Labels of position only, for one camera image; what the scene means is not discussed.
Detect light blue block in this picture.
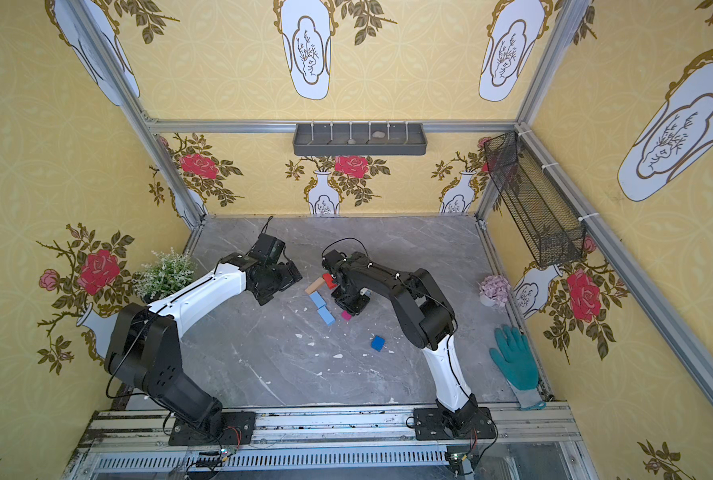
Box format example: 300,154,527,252
310,291,326,309
318,306,336,325

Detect red rectangular block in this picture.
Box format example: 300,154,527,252
322,273,338,290

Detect natural wood block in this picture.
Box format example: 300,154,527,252
306,277,326,295

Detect dark blue square block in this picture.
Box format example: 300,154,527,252
370,336,385,352

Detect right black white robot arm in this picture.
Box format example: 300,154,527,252
322,249,479,438

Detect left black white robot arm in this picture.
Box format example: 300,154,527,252
104,253,302,438

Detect potted white green plant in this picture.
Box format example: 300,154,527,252
134,250,196,302

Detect pink flower bouquet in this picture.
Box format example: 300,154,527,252
478,275,511,309

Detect teal work glove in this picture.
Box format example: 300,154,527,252
489,325,545,410

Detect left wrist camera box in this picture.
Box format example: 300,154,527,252
248,233,286,266

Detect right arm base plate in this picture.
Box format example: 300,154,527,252
409,407,497,441

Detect grey wall shelf tray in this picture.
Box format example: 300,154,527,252
292,121,428,157

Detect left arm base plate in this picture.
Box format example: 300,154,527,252
168,411,256,446

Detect black wire mesh basket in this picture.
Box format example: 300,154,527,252
482,132,587,267

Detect aluminium front rail frame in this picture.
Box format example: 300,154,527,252
64,402,597,479

